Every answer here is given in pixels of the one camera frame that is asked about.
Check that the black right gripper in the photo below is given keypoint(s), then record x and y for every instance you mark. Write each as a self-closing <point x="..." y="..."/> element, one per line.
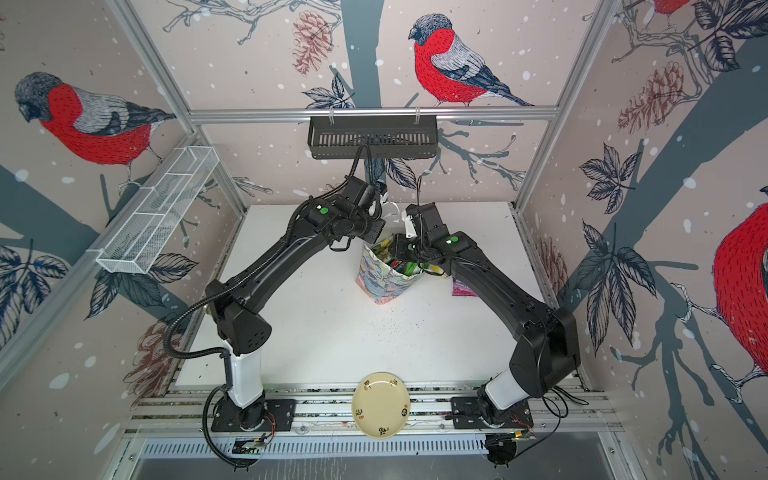
<point x="401" y="251"/>

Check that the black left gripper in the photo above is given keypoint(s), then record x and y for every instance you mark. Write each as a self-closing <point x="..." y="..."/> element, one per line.
<point x="379" y="223"/>

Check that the purple candy snack bag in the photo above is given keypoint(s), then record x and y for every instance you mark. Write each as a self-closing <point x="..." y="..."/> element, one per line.
<point x="460" y="289"/>

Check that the patterned paper gift bag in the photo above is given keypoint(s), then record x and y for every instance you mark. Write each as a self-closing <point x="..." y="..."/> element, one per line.
<point x="380" y="281"/>

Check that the green Fox's candy bag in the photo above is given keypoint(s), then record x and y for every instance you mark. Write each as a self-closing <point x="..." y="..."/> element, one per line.
<point x="382" y="250"/>

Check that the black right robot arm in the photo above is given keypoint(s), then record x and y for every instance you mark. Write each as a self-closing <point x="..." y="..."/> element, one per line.
<point x="547" y="346"/>

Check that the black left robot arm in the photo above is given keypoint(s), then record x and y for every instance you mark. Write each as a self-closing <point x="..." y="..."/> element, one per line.
<point x="236" y="303"/>

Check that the bright green snack bag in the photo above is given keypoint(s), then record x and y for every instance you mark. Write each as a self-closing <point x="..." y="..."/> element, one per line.
<point x="414" y="269"/>

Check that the cream ceramic plate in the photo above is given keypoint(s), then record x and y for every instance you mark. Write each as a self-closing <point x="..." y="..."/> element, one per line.
<point x="381" y="405"/>

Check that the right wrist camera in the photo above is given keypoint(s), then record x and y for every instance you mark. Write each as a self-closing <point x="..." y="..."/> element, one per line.
<point x="407" y="221"/>

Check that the black hanging wall basket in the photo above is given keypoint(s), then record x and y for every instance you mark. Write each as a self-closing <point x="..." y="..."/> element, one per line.
<point x="388" y="137"/>

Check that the horizontal aluminium frame bar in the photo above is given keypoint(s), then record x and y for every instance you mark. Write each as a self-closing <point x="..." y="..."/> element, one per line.
<point x="491" y="113"/>

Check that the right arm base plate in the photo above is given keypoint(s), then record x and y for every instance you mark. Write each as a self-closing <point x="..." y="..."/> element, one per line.
<point x="475" y="413"/>

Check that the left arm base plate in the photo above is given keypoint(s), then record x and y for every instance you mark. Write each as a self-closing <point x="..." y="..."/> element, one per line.
<point x="262" y="416"/>

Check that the white wire mesh shelf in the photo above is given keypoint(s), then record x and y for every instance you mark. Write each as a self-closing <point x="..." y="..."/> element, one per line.
<point x="142" y="237"/>

